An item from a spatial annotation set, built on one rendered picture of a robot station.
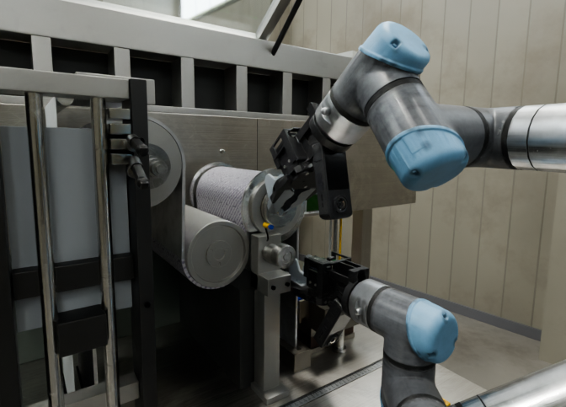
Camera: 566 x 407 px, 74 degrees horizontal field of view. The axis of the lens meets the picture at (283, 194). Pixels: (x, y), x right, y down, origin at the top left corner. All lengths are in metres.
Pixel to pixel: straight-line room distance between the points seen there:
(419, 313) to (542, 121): 0.28
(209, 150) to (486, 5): 2.78
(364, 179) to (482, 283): 2.20
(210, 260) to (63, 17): 0.59
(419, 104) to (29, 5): 0.77
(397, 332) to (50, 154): 0.49
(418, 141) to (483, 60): 2.95
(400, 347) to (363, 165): 0.86
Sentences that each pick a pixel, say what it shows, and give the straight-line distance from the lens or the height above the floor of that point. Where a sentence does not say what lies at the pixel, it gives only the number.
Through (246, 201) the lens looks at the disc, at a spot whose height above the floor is 1.26.
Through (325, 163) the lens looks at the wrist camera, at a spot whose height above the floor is 1.34.
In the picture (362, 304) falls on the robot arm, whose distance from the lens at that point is 0.62.
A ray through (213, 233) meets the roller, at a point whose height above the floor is 1.21.
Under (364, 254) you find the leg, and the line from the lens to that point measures 1.66.
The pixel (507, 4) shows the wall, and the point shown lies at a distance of 3.39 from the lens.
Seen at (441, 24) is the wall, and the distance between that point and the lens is 3.55.
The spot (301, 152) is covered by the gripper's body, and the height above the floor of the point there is 1.36.
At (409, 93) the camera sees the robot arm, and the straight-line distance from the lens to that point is 0.44.
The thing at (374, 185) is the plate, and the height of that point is 1.22.
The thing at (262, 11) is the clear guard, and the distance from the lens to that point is 1.09.
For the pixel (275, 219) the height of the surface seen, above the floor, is 1.23.
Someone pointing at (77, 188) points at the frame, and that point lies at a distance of 0.49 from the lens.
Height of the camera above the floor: 1.37
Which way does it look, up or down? 8 degrees down
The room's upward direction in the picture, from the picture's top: 1 degrees clockwise
